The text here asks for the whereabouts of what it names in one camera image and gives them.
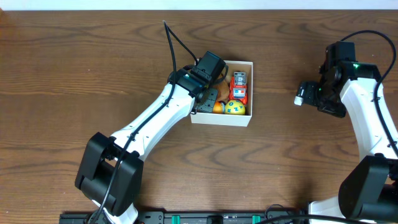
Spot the yellow ball with blue letters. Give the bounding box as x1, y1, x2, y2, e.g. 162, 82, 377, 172
224, 100, 246, 115

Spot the red toy fire truck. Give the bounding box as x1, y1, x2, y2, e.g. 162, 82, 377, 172
229, 72, 248, 105

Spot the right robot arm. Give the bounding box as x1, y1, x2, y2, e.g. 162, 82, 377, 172
294, 41, 397, 223

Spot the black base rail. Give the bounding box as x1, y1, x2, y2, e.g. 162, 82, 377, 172
58, 203, 308, 224

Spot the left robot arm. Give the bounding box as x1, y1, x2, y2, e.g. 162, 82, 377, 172
75, 52, 228, 223

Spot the brown plush toy with orange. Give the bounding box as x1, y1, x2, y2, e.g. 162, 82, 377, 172
214, 76, 231, 103

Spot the white cardboard box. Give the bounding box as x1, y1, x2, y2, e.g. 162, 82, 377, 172
190, 60, 254, 127

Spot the orange and blue toy fish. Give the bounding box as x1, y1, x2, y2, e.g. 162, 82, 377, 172
212, 101, 226, 114

